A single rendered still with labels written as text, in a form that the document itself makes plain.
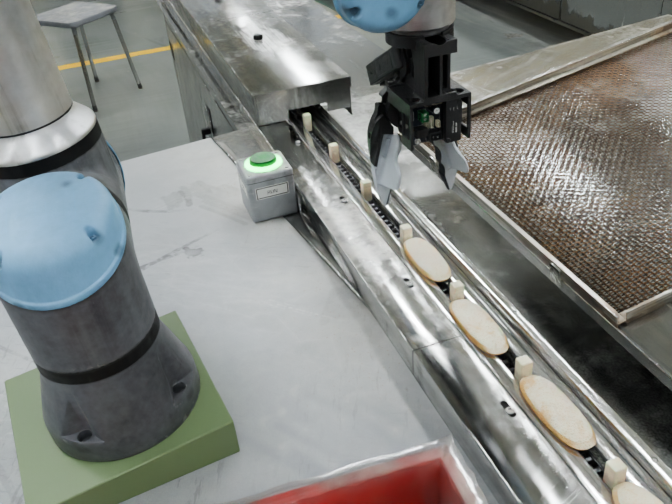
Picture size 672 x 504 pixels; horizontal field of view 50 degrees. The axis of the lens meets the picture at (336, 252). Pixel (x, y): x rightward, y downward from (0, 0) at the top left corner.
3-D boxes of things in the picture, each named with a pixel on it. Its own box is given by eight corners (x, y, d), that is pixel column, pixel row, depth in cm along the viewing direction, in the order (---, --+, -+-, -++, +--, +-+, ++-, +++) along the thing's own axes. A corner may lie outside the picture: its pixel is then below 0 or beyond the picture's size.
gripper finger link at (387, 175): (378, 221, 81) (400, 145, 77) (359, 198, 86) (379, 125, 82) (402, 223, 83) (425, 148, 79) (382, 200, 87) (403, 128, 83)
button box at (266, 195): (243, 220, 114) (232, 157, 108) (291, 208, 116) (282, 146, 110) (256, 245, 108) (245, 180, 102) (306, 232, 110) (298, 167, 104)
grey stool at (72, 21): (95, 112, 374) (70, 24, 349) (48, 103, 390) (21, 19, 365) (143, 87, 399) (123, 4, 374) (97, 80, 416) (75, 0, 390)
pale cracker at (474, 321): (441, 306, 82) (441, 298, 81) (470, 297, 83) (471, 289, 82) (485, 360, 74) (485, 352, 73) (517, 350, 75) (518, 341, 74)
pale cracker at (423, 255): (396, 244, 93) (396, 237, 93) (423, 237, 94) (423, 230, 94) (429, 286, 85) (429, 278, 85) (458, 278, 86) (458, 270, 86)
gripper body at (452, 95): (408, 158, 76) (405, 46, 70) (377, 128, 83) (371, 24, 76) (472, 142, 78) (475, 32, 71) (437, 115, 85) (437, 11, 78)
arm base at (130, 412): (71, 490, 64) (28, 417, 58) (35, 390, 75) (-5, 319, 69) (224, 408, 69) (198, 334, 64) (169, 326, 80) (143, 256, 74)
